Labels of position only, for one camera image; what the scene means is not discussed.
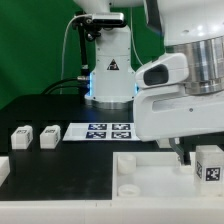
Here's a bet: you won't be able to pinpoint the marker sheet with tags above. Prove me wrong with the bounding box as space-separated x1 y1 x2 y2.
63 123 139 141

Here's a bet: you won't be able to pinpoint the white cable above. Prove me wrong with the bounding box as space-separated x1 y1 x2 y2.
59 14 92 94

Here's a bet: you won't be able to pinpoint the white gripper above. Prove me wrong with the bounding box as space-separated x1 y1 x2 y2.
133 89 224 164

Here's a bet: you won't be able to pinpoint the white front fence bar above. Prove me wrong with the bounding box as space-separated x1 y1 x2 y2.
0 198 224 224

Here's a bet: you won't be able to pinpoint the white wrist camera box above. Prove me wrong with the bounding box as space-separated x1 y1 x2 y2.
135 53 189 89

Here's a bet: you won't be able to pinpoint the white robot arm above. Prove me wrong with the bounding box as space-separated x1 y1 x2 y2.
73 0 224 141

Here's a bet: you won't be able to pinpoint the black cables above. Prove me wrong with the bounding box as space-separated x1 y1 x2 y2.
40 77 92 95

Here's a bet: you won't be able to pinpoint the white left fence piece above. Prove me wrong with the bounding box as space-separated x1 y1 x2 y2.
0 156 10 187

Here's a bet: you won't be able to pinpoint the white square tabletop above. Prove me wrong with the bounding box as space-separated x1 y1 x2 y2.
112 151 224 201

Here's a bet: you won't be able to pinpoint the camera on black stand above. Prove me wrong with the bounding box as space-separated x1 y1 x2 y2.
72 12 126 96

